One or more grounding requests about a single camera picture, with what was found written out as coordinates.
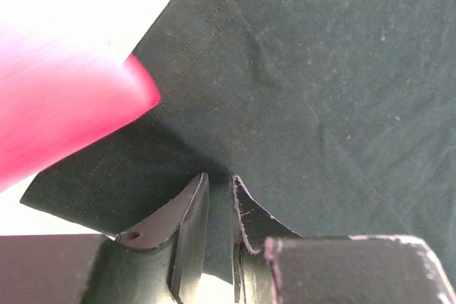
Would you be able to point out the black t shirt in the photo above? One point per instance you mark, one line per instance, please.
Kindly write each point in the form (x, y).
(338, 115)

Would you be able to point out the pink folded t shirt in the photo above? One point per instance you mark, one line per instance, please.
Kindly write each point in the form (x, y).
(60, 94)

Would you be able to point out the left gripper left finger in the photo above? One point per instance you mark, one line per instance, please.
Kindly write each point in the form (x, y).
(158, 260)

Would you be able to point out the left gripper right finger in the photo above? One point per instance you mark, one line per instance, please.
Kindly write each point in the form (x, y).
(273, 264)

